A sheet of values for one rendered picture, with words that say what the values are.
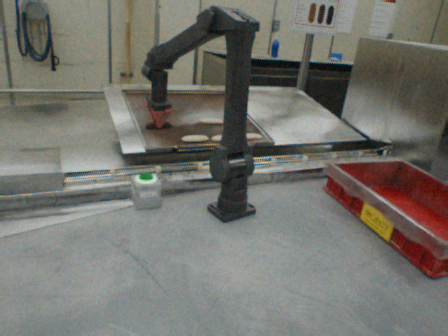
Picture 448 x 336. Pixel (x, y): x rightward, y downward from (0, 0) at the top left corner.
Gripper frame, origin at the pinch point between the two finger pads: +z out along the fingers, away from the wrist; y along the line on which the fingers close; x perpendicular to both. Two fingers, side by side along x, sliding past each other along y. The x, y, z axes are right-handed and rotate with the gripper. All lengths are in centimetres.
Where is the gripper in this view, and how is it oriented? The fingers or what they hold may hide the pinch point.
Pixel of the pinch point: (157, 123)
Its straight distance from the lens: 139.2
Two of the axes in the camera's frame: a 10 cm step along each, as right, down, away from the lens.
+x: -8.5, 1.5, -5.0
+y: -5.0, -4.8, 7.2
